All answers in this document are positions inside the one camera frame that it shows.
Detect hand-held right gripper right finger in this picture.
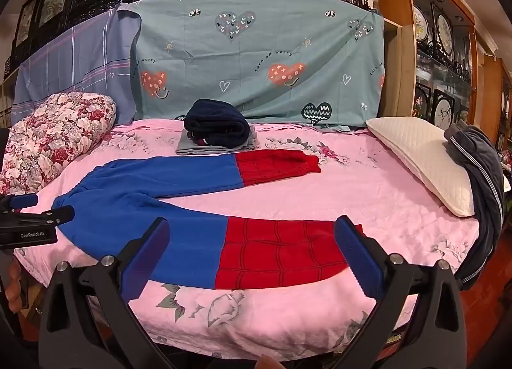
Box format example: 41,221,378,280
332,215,468,369

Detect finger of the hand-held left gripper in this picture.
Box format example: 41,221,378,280
0,193,39,213
0,206,75,230

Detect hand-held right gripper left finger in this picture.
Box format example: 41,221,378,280
38,216,177,369

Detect blue and red pants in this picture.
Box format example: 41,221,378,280
52,149,364,290

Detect dark grey striped pants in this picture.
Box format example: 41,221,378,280
444,120,505,292

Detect person's left hand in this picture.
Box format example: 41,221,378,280
5,260,23,314

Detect pink floral bedsheet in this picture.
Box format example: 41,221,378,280
0,119,481,362

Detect red floral quilt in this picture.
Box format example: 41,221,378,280
0,93,116,196

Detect white quilted pillow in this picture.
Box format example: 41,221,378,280
366,116,510,218

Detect folded grey garment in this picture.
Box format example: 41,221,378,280
176,129,259,156

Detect blue plaid sheet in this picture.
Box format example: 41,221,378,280
11,9,142,125

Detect folded navy garment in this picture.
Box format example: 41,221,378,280
184,99,249,148

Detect round painted plate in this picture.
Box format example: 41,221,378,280
436,13,454,52
416,87,430,116
434,97,452,130
414,5,430,44

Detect teal heart print sheet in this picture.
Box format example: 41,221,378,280
130,0,387,132

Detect wooden display cabinet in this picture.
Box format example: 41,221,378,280
374,0,512,154

